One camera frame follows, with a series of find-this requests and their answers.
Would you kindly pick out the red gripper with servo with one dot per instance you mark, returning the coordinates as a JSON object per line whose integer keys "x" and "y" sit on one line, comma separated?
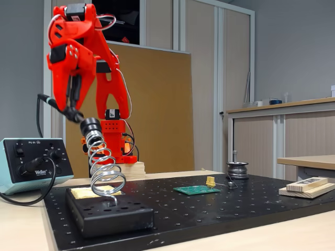
{"x": 68, "y": 65}

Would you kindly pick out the black soldering iron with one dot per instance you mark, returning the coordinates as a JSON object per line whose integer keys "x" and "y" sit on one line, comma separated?
{"x": 52, "y": 102}

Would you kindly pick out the stacked wooden plank robot base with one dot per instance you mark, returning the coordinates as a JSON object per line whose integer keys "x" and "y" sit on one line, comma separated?
{"x": 138, "y": 171}

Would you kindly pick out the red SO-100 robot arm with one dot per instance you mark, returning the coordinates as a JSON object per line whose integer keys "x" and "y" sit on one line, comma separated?
{"x": 110, "y": 83}

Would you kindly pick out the teal Weller soldering station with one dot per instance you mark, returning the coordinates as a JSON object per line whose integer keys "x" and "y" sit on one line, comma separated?
{"x": 28, "y": 149}

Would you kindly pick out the green circuit board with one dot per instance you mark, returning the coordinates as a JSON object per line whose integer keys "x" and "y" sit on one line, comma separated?
{"x": 193, "y": 190}

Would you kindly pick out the small red object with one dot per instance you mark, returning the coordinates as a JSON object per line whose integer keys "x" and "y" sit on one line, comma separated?
{"x": 125, "y": 39}

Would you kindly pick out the brown cork pinboard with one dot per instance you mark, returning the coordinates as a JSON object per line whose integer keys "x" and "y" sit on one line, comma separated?
{"x": 162, "y": 104}

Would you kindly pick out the yellow cleaning sponge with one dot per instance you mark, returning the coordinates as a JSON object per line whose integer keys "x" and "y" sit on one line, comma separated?
{"x": 81, "y": 193}

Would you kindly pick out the tall beige shutter cabinet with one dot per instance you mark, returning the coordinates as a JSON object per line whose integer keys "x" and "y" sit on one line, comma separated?
{"x": 201, "y": 78}

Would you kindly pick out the black stand with spring holder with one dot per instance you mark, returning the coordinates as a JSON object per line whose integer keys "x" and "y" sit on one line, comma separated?
{"x": 110, "y": 222}

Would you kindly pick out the yellow power connector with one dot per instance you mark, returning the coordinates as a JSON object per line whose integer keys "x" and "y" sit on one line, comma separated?
{"x": 210, "y": 180}

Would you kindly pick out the grey leaning strips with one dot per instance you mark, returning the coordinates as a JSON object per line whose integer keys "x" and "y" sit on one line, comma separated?
{"x": 247, "y": 89}

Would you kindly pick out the steel bolt through spool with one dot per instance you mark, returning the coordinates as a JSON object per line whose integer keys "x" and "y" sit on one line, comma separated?
{"x": 235, "y": 157}

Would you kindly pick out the small white container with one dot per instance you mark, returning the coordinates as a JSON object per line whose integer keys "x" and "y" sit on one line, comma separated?
{"x": 259, "y": 103}

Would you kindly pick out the black perforated breadboard plate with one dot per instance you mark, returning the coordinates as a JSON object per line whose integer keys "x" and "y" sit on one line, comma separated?
{"x": 209, "y": 209}

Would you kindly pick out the blue tape roll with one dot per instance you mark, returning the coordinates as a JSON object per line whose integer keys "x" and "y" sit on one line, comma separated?
{"x": 275, "y": 101}

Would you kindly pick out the low beige sideboard cabinet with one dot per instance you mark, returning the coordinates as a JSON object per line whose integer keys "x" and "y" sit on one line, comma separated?
{"x": 308, "y": 136}

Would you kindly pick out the wooden plank with Kapla print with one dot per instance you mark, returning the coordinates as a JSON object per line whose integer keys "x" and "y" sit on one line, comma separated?
{"x": 295, "y": 187}

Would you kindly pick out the light wood desk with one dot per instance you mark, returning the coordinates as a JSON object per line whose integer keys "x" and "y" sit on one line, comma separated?
{"x": 308, "y": 160}

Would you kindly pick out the white box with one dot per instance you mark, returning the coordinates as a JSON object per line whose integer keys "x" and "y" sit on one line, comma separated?
{"x": 333, "y": 91}

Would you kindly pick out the wooden blocks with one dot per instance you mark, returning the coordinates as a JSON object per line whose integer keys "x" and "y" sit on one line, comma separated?
{"x": 308, "y": 194}

